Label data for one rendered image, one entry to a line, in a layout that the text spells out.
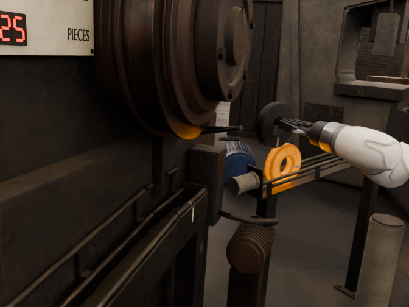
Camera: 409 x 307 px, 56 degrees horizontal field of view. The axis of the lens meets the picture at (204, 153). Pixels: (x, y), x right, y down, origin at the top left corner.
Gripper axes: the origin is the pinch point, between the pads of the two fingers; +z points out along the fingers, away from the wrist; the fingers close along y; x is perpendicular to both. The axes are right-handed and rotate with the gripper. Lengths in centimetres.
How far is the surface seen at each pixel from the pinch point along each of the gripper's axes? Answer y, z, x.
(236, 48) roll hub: -41, -23, 23
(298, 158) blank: 11.3, -2.4, -14.1
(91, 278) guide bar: -74, -29, -18
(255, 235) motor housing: -14.9, -11.5, -33.5
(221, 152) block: -25.3, -3.1, -7.5
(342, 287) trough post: 62, -2, -87
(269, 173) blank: -2.0, -2.0, -17.9
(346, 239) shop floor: 109, 29, -89
